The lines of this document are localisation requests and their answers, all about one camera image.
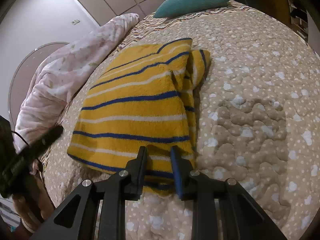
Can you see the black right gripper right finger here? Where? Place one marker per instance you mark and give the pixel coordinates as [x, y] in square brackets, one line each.
[221, 209]

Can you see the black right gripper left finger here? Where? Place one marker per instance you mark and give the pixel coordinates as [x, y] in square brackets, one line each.
[97, 210]

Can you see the yellow striped knit sweater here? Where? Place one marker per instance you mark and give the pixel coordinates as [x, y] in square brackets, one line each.
[144, 97]

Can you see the person left hand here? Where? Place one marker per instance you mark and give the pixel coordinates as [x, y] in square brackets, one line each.
[35, 205]

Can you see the pink rounded headboard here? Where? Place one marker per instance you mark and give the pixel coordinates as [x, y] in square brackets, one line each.
[24, 74]

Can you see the beige dotted quilt bedspread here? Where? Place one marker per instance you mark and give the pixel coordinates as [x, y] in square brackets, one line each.
[258, 108]

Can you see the pink floral blanket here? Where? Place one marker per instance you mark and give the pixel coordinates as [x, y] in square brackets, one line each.
[59, 77]

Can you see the white shelf unit with clutter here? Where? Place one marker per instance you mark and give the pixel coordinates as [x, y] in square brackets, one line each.
[305, 21]

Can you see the teal pillow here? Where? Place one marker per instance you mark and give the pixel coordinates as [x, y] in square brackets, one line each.
[176, 8]

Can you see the white wall switch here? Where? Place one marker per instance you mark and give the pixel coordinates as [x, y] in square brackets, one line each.
[74, 22]

